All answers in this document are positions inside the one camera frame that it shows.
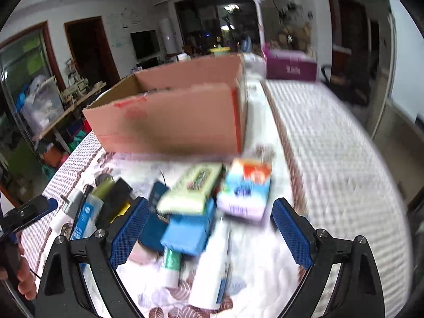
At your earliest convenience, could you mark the person left hand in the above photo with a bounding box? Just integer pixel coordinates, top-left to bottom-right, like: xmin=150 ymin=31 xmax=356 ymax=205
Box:
xmin=16 ymin=243 xmax=37 ymax=300

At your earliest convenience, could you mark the purple cardboard box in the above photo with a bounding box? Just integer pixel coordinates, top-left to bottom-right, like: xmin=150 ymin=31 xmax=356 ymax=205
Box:
xmin=262 ymin=45 xmax=318 ymax=82

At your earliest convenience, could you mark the black office chair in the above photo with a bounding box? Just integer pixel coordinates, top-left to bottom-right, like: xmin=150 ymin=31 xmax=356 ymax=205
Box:
xmin=321 ymin=65 xmax=370 ymax=107

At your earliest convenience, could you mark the yellow sticky note pad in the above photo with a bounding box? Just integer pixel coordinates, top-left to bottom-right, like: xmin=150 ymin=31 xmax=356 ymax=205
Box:
xmin=111 ymin=202 xmax=131 ymax=223

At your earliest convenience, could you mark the wooden side table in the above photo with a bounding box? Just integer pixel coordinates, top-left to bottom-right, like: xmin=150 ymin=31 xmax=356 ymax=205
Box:
xmin=32 ymin=83 xmax=106 ymax=154

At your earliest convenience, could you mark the clear plastic storage bin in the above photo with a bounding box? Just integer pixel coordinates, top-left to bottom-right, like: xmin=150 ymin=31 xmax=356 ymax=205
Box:
xmin=21 ymin=75 xmax=64 ymax=135

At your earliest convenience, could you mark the dark blue box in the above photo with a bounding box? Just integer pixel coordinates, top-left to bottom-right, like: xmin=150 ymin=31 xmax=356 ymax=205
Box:
xmin=138 ymin=181 xmax=170 ymax=255

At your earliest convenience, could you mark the black rectangular remote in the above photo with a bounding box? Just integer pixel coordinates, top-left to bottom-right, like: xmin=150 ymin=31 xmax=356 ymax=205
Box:
xmin=96 ymin=178 xmax=132 ymax=229

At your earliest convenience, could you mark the olive green cylinder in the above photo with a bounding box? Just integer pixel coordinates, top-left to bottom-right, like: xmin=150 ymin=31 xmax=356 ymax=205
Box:
xmin=92 ymin=177 xmax=115 ymax=200

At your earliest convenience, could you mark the white air conditioner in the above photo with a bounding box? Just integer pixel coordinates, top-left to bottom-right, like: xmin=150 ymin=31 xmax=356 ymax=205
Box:
xmin=160 ymin=18 xmax=178 ymax=54

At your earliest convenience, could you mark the green white glue stick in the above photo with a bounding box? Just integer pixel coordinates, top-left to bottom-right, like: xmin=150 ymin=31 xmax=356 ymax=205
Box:
xmin=161 ymin=248 xmax=182 ymax=289

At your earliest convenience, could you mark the black television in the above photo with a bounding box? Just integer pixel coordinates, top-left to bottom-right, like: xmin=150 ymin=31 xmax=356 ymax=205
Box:
xmin=130 ymin=30 xmax=160 ymax=60

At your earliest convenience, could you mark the white blue tube box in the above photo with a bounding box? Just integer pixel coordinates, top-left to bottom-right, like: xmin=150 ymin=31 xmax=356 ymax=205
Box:
xmin=188 ymin=218 xmax=230 ymax=311

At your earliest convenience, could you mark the black marker pen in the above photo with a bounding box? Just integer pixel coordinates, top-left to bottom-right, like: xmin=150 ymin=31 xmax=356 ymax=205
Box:
xmin=69 ymin=184 xmax=94 ymax=239

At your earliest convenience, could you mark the floral quilted bedspread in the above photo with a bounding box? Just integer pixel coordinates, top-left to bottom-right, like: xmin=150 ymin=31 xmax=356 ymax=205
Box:
xmin=43 ymin=81 xmax=413 ymax=317

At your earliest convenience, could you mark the brown cardboard box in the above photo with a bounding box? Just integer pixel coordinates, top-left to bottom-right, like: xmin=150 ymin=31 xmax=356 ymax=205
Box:
xmin=83 ymin=55 xmax=247 ymax=156

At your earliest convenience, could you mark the green white packet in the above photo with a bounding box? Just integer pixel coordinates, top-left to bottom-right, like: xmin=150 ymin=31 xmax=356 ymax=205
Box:
xmin=157 ymin=162 xmax=223 ymax=215

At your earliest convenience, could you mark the blue white red packet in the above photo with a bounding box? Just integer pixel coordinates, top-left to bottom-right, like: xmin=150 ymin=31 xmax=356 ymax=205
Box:
xmin=216 ymin=158 xmax=272 ymax=221

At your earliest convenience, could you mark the blue plastic block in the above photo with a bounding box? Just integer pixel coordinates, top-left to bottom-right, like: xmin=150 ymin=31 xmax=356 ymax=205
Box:
xmin=160 ymin=197 xmax=216 ymax=256

